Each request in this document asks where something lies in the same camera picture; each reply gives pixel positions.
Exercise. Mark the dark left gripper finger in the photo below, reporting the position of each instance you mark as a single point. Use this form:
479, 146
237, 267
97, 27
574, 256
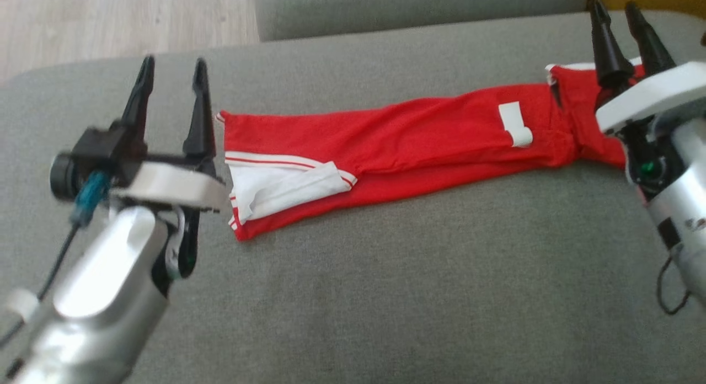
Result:
201, 130
140, 113

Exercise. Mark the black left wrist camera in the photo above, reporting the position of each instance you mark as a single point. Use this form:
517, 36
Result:
99, 152

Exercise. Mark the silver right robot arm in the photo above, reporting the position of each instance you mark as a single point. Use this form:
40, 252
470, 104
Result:
684, 207

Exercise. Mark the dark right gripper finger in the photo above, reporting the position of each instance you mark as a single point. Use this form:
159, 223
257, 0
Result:
609, 58
653, 50

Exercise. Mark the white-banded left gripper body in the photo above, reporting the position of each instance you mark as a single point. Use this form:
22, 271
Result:
176, 185

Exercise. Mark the grey fabric sofa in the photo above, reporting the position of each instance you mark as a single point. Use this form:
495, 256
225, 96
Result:
413, 273

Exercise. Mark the red basketball jersey white sleeves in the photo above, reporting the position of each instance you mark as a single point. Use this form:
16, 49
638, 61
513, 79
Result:
413, 136

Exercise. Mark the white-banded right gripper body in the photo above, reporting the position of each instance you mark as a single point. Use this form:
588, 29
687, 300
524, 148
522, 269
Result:
656, 97

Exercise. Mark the red shorts white stripe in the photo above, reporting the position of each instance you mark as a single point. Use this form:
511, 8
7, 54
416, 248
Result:
598, 141

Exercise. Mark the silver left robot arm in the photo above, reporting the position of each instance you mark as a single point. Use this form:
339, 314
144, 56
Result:
99, 296

